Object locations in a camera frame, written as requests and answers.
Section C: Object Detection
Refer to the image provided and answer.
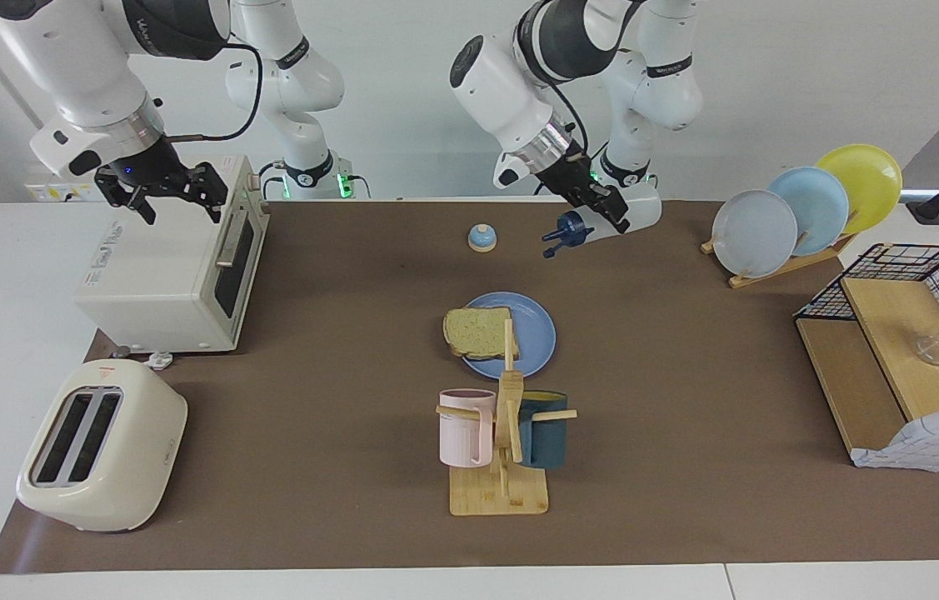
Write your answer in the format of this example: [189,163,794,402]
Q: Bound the wooden plate rack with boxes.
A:
[701,232,857,289]

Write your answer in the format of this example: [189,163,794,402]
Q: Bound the wooden shelf black wire rack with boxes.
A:
[794,243,939,472]

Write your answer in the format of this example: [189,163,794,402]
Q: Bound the translucent squeeze bottle blue cap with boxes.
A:
[542,182,662,259]

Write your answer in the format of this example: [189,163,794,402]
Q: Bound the dark teal mug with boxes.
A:
[517,390,570,469]

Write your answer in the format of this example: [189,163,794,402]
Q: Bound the brown table mat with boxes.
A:
[0,198,939,574]

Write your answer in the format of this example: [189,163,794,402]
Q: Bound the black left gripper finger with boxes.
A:
[582,183,632,236]

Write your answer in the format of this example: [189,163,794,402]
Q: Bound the white checked cloth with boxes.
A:
[850,407,939,473]

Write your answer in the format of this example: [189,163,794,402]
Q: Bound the white toaster oven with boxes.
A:
[74,153,270,354]

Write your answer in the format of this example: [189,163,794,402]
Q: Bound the light blue plate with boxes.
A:
[767,167,850,257]

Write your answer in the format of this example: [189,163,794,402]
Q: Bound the white wall power strip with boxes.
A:
[25,161,130,203]

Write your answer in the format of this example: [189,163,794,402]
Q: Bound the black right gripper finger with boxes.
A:
[182,161,230,224]
[94,171,158,227]

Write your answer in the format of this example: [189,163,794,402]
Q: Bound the cream two-slot toaster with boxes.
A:
[16,359,188,533]

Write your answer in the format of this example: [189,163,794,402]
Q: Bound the pink mug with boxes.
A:
[438,388,497,468]

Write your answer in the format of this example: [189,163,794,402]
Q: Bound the wooden mug tree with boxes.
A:
[436,319,578,517]

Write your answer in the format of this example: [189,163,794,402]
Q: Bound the yellow plate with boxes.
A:
[816,144,903,235]

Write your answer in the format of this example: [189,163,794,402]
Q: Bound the pale grey plate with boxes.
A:
[712,190,798,278]

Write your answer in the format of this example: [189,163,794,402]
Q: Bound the toasted bread slice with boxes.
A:
[442,307,520,361]

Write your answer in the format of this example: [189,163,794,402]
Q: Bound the blue round plate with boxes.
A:
[454,292,557,378]

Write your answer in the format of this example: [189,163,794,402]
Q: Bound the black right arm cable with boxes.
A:
[161,42,263,143]

